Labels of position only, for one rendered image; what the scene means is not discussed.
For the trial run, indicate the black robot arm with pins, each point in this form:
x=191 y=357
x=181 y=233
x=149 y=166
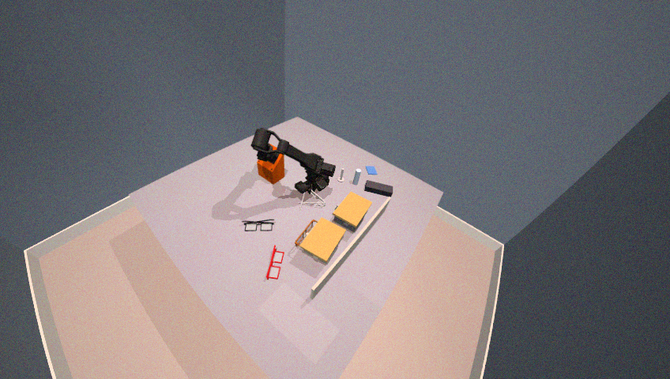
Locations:
x=311 y=162

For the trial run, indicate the black-framed glasses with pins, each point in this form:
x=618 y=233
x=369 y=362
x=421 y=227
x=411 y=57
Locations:
x=252 y=225

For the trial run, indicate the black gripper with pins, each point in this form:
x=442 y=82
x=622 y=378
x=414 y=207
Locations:
x=303 y=187

